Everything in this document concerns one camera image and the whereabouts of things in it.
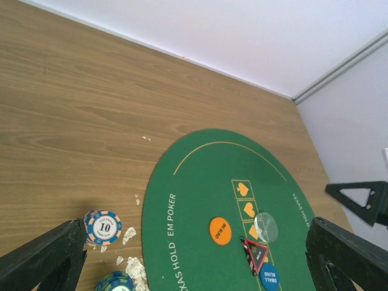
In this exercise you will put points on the blue small blind button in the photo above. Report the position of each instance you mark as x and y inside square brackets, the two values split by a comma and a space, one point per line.
[269, 277]

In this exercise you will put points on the clear acrylic dealer button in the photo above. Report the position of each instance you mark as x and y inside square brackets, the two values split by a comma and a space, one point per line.
[266, 227]

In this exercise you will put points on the red black triangle all-in marker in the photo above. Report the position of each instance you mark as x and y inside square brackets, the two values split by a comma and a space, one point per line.
[256, 254]

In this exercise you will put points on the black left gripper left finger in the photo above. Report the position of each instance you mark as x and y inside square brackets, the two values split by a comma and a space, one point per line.
[52, 261]

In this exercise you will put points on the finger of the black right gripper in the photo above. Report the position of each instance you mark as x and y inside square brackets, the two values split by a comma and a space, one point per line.
[366, 200]

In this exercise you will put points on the teal green 50 chip stack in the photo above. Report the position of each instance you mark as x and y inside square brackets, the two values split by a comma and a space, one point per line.
[115, 281]

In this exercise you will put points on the green round poker mat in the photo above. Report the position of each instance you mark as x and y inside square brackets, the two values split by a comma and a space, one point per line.
[212, 173]

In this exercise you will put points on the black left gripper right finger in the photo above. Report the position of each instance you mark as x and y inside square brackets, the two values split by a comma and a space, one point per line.
[339, 260]

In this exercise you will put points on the large white paper scrap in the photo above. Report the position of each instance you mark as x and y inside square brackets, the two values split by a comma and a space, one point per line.
[137, 272]

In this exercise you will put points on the orange big blind button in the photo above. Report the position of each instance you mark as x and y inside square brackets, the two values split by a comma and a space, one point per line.
[220, 231]

